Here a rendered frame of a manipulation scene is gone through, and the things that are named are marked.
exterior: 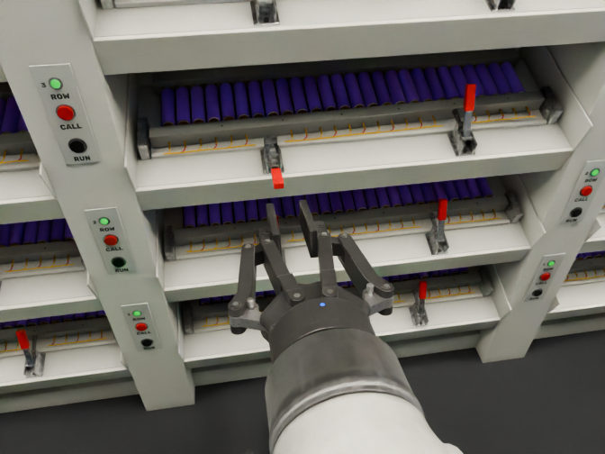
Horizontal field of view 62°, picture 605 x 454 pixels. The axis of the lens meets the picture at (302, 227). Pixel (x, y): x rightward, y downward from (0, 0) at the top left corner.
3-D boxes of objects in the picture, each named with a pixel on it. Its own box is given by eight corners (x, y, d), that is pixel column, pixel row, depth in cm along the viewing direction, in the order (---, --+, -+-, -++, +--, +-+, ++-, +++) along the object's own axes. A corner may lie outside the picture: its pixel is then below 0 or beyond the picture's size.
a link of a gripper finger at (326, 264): (319, 296, 37) (338, 295, 37) (317, 224, 47) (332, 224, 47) (320, 336, 39) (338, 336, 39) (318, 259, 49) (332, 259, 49)
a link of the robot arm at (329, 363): (421, 485, 31) (392, 409, 36) (436, 377, 27) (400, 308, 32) (275, 510, 30) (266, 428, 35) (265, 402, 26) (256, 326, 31)
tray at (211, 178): (559, 169, 75) (593, 125, 67) (141, 211, 68) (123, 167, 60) (510, 76, 85) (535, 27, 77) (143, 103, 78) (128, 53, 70)
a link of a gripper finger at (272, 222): (282, 261, 48) (274, 262, 48) (275, 227, 54) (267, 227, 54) (280, 234, 47) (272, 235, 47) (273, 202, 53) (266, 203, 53)
